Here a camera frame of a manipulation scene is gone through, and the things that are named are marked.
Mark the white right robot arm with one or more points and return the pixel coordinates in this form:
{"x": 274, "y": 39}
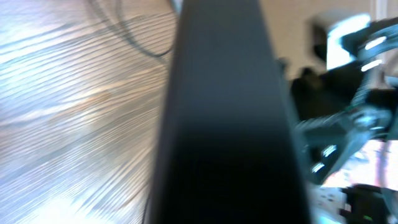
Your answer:
{"x": 341, "y": 110}

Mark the blue Galaxy smartphone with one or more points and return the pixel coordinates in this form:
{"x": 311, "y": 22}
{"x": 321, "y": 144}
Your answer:
{"x": 228, "y": 151}

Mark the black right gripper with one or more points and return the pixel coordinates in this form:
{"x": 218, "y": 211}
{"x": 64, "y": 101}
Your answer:
{"x": 331, "y": 140}

